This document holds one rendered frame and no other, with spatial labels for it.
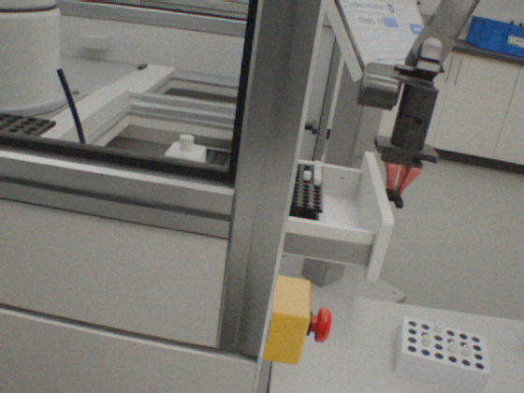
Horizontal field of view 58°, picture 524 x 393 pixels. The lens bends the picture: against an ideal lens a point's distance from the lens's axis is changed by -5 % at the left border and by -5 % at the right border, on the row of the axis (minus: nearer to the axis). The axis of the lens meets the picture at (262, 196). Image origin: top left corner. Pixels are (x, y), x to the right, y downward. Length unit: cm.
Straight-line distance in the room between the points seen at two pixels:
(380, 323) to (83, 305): 50
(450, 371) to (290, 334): 27
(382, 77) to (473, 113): 325
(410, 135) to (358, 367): 37
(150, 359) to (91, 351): 5
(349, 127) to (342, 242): 110
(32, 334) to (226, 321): 18
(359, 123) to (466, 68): 224
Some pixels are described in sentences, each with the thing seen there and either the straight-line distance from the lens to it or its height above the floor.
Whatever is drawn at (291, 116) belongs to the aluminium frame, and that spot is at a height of 115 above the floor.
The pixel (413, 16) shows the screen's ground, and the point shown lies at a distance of 198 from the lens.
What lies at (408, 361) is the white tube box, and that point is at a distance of 71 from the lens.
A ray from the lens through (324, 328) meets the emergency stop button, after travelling 56.
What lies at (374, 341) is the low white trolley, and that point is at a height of 76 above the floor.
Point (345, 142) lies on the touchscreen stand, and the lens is 184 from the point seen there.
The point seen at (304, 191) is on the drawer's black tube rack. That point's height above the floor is 90.
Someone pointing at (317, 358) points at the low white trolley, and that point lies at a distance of 71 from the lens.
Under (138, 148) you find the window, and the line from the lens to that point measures 37.
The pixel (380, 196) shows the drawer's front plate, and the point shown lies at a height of 93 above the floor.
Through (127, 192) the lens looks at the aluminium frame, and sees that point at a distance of 36.
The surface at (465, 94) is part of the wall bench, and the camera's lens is 400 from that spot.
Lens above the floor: 124
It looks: 26 degrees down
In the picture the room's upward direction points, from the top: 9 degrees clockwise
